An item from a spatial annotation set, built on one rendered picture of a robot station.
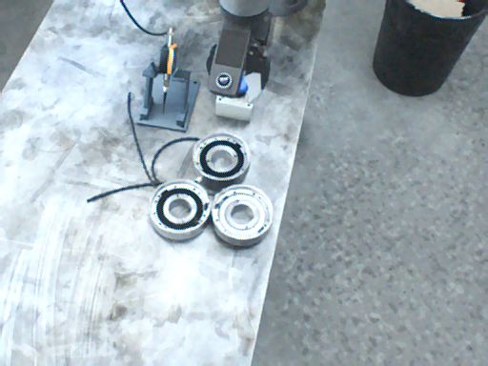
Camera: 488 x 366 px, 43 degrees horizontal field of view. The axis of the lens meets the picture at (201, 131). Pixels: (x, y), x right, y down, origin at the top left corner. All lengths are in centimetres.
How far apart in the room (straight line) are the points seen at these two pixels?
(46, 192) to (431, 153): 146
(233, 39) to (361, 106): 144
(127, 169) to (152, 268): 20
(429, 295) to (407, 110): 69
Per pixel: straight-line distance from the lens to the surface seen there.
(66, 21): 142
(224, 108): 119
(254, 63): 95
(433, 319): 198
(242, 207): 109
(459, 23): 209
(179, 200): 109
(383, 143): 223
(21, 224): 114
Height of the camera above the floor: 178
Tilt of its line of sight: 55 degrees down
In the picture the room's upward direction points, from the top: straight up
